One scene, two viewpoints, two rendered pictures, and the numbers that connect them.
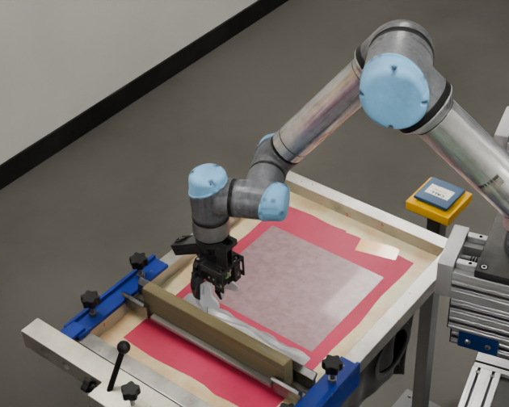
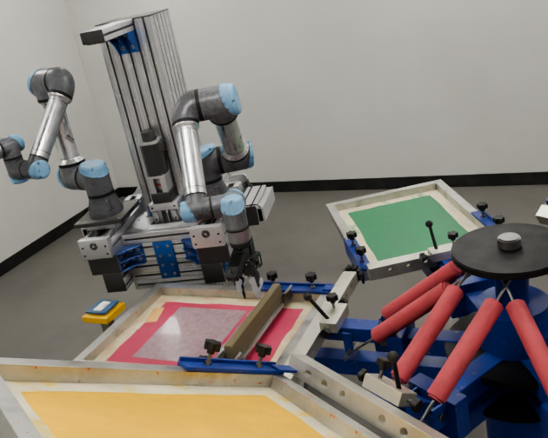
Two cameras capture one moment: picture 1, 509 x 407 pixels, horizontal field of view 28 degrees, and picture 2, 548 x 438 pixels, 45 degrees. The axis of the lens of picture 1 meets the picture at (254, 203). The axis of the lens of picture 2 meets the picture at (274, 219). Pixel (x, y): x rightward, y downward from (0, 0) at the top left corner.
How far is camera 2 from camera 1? 282 cm
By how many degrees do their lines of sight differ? 86
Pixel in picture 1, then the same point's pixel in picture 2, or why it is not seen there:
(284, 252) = (160, 343)
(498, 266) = not seen: hidden behind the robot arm
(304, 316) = (218, 321)
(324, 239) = (146, 334)
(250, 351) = (271, 298)
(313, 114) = (198, 160)
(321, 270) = (177, 327)
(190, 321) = (251, 328)
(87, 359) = (301, 348)
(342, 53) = not seen: outside the picture
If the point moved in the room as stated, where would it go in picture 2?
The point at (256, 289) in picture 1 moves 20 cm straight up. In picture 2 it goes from (198, 342) to (185, 294)
